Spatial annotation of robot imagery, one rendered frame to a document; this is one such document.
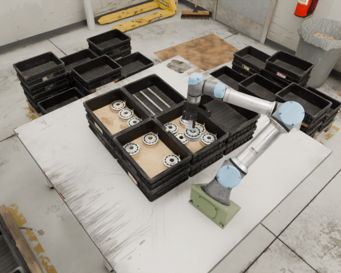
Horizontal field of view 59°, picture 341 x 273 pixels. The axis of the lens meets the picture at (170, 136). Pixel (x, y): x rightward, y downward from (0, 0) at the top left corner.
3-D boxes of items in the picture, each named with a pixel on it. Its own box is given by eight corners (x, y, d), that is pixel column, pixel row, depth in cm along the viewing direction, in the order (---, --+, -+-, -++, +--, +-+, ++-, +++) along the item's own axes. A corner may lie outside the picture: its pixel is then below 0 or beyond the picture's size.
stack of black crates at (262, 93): (279, 117, 314) (289, 91, 290) (261, 130, 300) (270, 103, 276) (249, 98, 335) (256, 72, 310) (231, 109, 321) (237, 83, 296)
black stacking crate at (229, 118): (257, 127, 206) (261, 115, 198) (227, 146, 193) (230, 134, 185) (217, 97, 227) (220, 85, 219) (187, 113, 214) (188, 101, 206)
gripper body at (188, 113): (183, 112, 174) (184, 95, 166) (197, 114, 174) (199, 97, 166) (182, 121, 168) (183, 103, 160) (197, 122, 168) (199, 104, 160)
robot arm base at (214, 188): (231, 203, 171) (240, 189, 169) (218, 203, 159) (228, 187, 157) (212, 188, 180) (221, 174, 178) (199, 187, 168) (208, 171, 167)
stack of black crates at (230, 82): (249, 98, 335) (254, 81, 318) (231, 109, 321) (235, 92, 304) (222, 81, 355) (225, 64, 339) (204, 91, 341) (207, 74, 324)
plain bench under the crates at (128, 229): (299, 204, 259) (333, 150, 208) (155, 352, 183) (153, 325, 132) (175, 109, 340) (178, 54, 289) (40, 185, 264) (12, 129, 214)
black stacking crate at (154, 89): (187, 112, 214) (188, 100, 206) (152, 130, 201) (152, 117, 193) (154, 85, 236) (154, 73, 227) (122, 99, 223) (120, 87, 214)
